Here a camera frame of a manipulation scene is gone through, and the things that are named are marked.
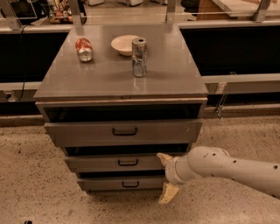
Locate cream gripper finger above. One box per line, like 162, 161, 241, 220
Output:
158, 183, 179, 205
157, 153, 172, 166

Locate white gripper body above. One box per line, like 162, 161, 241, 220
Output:
165, 156, 200, 185

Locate grey bottom drawer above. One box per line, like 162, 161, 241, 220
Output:
77, 175, 167, 192

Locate grey drawer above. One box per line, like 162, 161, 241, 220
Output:
77, 175, 167, 192
45, 119, 202, 147
65, 153, 163, 173

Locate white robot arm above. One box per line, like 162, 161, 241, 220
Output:
157, 146, 280, 204

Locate grey top drawer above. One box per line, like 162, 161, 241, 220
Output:
45, 119, 202, 147

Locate grey middle drawer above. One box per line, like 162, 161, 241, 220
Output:
65, 153, 163, 173

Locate grey drawer cabinet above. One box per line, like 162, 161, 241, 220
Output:
34, 24, 208, 179

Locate silver upright can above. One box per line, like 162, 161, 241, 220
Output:
132, 37, 147, 77

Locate white bowl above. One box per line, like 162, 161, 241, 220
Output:
111, 35, 137, 57

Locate red soda can lying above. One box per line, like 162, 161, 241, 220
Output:
75, 38, 94, 62

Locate colourful snack packages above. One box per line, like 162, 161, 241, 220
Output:
47, 0, 73, 25

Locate metal bracket on rail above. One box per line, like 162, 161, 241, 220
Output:
215, 82, 228, 119

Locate black cable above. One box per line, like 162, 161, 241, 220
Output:
16, 24, 32, 102

